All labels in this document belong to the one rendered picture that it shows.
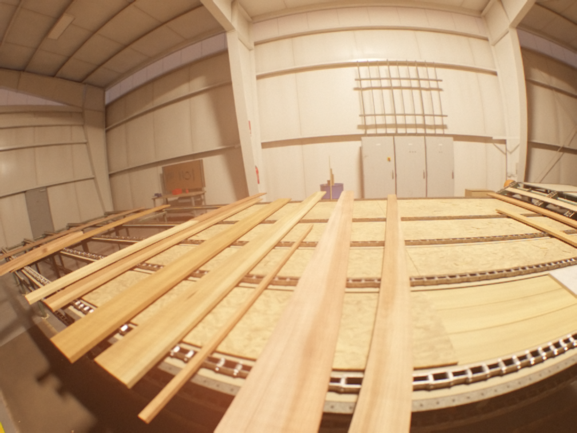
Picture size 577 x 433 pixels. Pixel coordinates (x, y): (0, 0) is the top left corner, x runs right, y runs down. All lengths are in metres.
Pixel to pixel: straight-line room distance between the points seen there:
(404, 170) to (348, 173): 1.53
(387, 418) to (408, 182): 5.76
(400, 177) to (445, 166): 1.27
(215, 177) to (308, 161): 3.00
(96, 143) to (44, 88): 3.68
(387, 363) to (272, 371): 0.34
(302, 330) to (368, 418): 0.41
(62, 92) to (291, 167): 9.98
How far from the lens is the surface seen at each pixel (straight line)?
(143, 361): 0.91
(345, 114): 6.62
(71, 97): 11.92
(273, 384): 0.71
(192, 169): 7.91
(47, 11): 8.55
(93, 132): 11.99
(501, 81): 8.45
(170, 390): 0.79
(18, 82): 11.37
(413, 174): 6.13
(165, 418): 1.84
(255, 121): 6.95
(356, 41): 7.43
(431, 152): 6.27
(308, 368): 0.74
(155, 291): 1.34
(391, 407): 0.67
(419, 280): 1.27
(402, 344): 0.83
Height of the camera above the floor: 1.44
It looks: 13 degrees down
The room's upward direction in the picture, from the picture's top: 5 degrees counter-clockwise
